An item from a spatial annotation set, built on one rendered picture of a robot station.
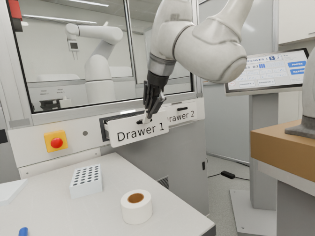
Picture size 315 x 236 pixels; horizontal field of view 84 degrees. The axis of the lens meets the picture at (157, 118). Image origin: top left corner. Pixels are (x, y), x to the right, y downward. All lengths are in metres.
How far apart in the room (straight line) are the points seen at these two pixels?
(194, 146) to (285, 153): 0.67
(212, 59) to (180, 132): 0.73
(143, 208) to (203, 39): 0.39
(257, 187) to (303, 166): 1.00
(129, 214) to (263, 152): 0.47
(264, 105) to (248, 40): 1.03
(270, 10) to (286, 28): 1.65
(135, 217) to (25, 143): 0.55
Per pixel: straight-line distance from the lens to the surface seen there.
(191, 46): 0.45
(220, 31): 0.45
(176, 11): 0.52
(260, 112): 1.42
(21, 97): 0.82
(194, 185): 1.31
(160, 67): 0.56
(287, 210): 0.78
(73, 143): 0.84
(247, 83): 1.30
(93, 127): 0.85
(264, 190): 1.63
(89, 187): 0.57
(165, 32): 0.52
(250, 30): 2.28
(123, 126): 0.75
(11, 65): 0.83
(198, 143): 1.23
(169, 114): 1.00
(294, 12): 3.90
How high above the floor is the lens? 1.04
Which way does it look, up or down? 10 degrees down
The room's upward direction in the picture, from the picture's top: 6 degrees counter-clockwise
